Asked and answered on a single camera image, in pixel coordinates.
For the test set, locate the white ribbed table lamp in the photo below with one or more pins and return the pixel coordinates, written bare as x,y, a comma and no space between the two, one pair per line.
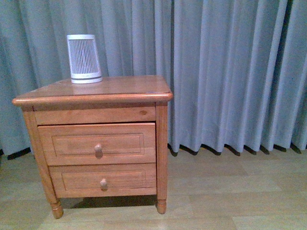
83,59

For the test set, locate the grey-blue curtain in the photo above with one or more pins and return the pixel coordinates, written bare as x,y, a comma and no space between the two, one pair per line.
237,68

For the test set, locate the wooden drawer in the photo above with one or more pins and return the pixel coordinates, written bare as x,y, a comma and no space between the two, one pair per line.
98,144
104,180

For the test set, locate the wooden nightstand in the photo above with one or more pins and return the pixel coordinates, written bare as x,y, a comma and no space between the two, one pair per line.
114,100

